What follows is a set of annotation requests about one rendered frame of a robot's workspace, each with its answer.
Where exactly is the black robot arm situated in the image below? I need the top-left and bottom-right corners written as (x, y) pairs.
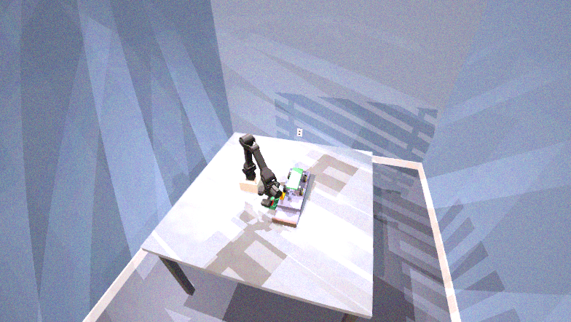
top-left (239, 133), bottom-right (282, 199)

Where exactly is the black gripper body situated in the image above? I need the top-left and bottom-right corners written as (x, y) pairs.
top-left (261, 182), bottom-right (280, 208)

